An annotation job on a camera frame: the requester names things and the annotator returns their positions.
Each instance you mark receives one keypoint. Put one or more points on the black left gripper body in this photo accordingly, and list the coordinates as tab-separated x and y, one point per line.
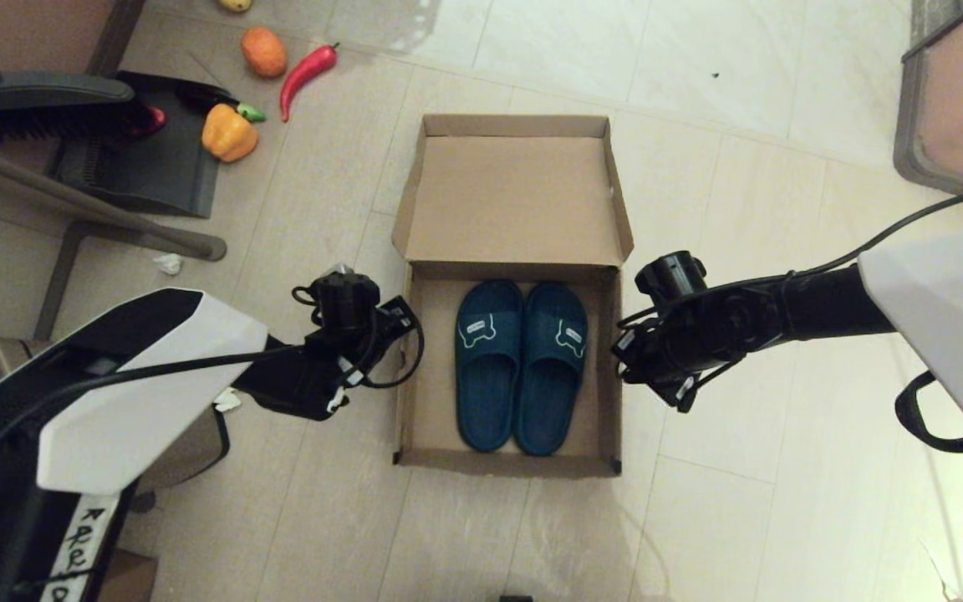
369	347

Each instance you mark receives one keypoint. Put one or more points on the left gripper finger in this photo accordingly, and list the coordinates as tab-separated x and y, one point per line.
396	309
404	327

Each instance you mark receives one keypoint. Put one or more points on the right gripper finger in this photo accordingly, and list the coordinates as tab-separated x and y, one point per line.
625	351
678	393

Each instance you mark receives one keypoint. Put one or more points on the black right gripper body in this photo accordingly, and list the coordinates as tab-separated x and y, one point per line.
670	343

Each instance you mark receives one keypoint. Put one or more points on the dark blue rubber slipper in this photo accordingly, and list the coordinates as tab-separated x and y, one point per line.
552	385
486	385

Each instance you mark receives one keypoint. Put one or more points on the brown cardboard shoe box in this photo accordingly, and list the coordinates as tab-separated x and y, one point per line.
515	201

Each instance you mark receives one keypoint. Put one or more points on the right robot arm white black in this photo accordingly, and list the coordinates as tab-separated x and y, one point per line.
933	309

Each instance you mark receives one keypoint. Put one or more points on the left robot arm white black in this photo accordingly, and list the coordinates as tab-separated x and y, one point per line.
130	393

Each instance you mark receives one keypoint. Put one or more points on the white crumpled tissue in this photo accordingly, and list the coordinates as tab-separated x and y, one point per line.
168	263
226	401

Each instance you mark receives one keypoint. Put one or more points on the brown trash bin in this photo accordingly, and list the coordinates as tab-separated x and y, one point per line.
189	451

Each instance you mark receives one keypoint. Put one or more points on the orange toy bell pepper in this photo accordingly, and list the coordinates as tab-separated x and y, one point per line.
229	134

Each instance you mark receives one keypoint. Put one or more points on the dark toy eggplant green stem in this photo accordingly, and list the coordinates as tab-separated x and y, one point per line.
252	114

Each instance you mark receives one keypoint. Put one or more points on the red toy chili pepper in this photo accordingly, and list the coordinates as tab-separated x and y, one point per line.
304	73

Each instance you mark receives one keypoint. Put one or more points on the black plastic dustpan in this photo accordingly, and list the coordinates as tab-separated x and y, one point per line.
155	171

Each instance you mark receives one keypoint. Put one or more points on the orange toy fruit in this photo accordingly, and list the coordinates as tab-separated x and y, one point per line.
264	53

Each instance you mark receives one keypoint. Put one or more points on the small red toy fruit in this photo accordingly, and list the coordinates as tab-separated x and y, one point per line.
156	121

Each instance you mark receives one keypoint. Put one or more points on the plain brown cardboard carton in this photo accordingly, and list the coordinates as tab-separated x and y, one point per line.
130	581

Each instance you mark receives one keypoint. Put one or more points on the yellow toy fruit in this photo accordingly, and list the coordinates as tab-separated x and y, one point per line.
234	5

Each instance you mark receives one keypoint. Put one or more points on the white handwritten tape label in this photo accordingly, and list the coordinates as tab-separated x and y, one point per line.
72	552

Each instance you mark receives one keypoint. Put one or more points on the black broom brush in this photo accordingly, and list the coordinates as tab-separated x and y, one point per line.
47	104

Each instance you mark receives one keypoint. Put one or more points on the brown cabinet dark edge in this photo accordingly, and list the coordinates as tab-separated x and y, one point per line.
30	33

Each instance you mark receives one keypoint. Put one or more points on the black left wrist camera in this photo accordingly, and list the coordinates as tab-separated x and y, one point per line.
348	297

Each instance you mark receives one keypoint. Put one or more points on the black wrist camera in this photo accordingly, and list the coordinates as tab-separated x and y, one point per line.
348	297
670	276

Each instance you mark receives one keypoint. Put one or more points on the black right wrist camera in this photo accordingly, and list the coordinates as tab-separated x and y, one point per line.
670	276

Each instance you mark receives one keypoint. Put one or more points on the brown metal furniture frame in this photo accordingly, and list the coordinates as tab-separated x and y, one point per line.
114	216

